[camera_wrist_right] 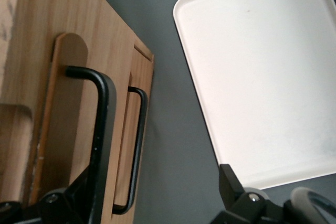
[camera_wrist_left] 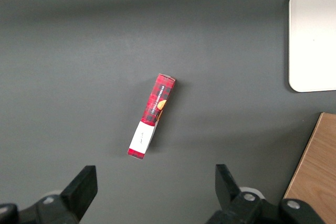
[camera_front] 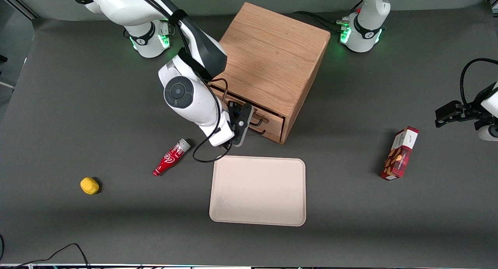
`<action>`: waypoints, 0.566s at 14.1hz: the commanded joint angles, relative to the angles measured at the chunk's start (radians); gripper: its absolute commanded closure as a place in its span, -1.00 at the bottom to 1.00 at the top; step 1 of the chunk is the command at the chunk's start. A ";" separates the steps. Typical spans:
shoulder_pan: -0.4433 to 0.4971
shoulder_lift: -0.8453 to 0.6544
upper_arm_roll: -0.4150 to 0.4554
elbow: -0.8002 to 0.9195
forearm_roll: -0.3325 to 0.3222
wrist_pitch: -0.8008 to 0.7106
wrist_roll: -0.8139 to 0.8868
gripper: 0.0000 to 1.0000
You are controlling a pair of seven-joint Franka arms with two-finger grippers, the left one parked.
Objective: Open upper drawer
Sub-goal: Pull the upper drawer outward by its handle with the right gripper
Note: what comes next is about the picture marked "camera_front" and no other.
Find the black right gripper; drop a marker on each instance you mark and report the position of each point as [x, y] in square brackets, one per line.
[234, 109]

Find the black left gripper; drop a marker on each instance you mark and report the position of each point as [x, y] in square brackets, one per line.
[469, 109]

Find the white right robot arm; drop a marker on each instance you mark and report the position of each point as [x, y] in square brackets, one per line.
[186, 94]

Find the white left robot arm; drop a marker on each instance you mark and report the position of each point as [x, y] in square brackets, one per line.
[365, 37]

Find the wooden drawer cabinet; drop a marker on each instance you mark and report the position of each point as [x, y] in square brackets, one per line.
[272, 55]

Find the red cookie box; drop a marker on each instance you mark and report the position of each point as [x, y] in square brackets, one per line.
[400, 154]

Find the beige rectangular tray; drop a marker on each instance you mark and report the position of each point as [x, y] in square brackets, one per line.
[257, 190]

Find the red cola bottle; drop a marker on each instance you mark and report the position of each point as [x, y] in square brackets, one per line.
[170, 158]

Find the yellow lemon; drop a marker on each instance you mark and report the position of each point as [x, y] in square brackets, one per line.
[89, 185]

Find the aluminium frame profile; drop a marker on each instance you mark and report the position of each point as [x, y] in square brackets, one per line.
[19, 2]

